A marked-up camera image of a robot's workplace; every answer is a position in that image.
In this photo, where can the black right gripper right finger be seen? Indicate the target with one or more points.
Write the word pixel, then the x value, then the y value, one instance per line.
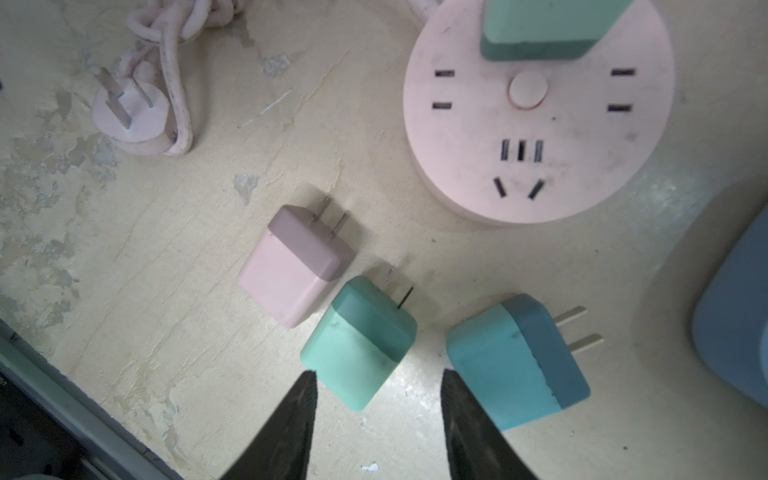
pixel 476 449

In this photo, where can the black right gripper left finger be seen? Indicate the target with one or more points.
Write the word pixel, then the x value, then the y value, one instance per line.
pixel 282 447

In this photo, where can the teal plug adapter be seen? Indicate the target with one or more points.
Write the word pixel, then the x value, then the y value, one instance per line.
pixel 516 363

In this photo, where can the mint green plug adapter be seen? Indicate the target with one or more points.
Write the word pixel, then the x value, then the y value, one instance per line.
pixel 528 30

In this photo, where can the pink plug adapter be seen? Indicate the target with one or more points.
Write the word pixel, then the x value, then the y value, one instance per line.
pixel 295 262

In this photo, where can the blue square power strip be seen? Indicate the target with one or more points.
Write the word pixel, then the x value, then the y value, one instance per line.
pixel 729 327

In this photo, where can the pink round power strip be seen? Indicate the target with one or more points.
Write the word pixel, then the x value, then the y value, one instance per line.
pixel 527 142

